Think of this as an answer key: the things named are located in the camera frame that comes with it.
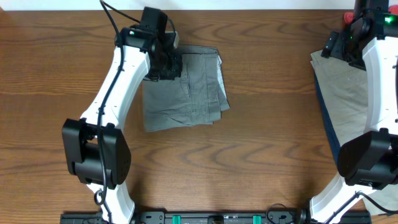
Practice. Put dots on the khaki beige shorts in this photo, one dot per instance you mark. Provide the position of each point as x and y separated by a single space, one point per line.
345 91

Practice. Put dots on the grey shorts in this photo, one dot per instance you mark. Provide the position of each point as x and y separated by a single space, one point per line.
198 96

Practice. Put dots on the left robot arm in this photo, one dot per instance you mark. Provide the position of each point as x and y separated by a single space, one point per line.
95 148

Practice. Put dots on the navy blue garment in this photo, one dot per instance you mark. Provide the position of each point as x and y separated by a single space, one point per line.
330 132

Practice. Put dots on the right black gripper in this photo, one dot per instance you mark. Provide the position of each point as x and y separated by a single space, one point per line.
335 46

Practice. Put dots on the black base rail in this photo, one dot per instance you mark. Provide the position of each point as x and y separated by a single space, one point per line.
272 215

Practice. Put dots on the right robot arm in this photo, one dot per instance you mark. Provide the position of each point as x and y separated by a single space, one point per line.
367 163

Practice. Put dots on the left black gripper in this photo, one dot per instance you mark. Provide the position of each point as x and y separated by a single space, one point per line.
176 71

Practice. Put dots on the red garment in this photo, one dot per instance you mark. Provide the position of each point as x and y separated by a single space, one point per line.
349 16

